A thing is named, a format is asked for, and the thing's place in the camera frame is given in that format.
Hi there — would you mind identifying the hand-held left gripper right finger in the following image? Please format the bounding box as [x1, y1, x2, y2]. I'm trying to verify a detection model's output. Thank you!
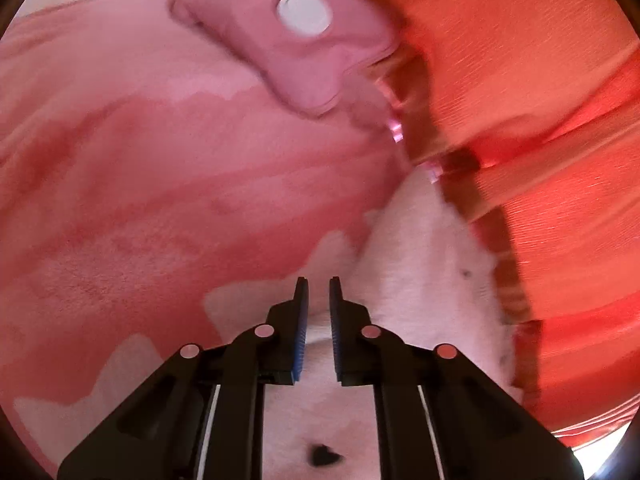
[328, 276, 583, 480]

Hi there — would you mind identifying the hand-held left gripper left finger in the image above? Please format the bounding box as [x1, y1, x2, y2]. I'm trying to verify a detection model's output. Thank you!
[57, 277, 311, 480]

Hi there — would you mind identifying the white fluffy towel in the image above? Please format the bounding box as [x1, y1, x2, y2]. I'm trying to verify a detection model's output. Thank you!
[262, 167, 523, 480]

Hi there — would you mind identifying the pink printed bedsheet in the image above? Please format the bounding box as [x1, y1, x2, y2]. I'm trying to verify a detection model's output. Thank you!
[0, 0, 416, 480]

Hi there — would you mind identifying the folded pink cloth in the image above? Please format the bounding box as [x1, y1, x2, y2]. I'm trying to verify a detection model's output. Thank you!
[170, 0, 401, 118]

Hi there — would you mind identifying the orange curtain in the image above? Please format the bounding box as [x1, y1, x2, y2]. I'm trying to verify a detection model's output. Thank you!
[330, 0, 640, 448]

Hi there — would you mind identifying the wooden bed frame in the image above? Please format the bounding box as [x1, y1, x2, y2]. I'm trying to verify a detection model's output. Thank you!
[370, 50, 546, 411]

